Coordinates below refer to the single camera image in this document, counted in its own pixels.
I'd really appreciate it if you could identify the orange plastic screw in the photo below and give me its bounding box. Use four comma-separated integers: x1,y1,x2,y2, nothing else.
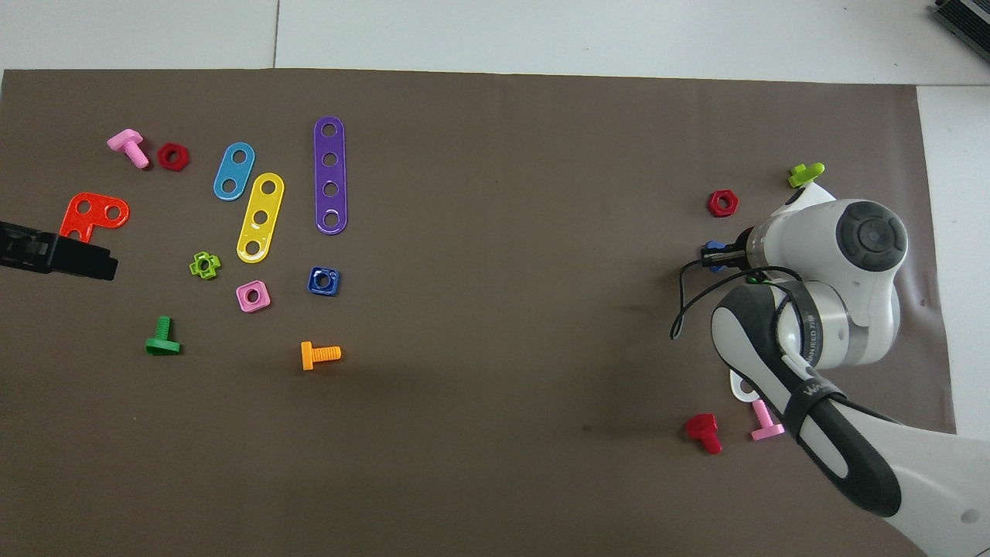
301,341,342,371

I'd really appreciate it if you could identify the purple four-hole plastic plate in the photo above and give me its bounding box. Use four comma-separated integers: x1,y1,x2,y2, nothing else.
313,116,349,235

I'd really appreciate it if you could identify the pink square plastic nut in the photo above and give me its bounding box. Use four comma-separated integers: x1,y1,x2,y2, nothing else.
236,280,272,313

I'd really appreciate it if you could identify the yellow three-hole plastic plate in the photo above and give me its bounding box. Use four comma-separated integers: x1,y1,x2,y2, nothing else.
236,173,285,265

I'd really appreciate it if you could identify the red plastic screw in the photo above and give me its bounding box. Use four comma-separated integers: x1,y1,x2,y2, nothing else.
685,413,723,455

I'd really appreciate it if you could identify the white plastic plate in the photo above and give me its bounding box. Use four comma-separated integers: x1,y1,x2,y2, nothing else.
729,369,763,404

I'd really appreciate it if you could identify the blue two-hole plastic plate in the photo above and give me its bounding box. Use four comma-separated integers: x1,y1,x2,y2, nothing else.
213,142,256,202

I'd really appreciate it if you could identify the pink plastic screw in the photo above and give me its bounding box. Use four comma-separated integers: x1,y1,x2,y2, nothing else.
107,128,151,169
750,399,785,442

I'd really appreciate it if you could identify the red L-shaped plastic plate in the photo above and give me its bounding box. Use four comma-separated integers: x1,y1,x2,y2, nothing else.
60,193,131,242

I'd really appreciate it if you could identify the black cable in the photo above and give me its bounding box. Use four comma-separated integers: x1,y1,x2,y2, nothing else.
670,258,805,341

